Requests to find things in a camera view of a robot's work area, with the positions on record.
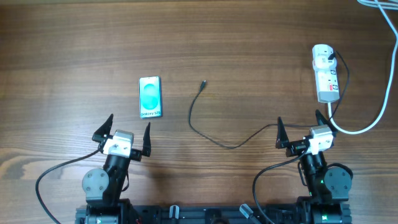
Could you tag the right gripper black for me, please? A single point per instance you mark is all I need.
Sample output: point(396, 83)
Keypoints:
point(295, 147)

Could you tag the white power strip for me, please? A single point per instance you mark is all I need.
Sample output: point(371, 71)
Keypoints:
point(326, 80)

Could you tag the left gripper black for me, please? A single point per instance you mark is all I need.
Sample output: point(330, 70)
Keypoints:
point(100, 135)

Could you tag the smartphone with teal screen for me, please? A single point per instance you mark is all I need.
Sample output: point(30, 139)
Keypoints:
point(150, 97)

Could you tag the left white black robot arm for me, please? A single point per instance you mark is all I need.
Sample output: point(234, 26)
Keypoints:
point(103, 187)

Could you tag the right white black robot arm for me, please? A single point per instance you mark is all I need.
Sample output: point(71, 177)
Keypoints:
point(328, 184)

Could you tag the white USB charger adapter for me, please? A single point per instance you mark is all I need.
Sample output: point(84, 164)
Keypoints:
point(322, 62)

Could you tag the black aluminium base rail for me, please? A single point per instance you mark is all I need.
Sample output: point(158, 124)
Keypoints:
point(214, 214)

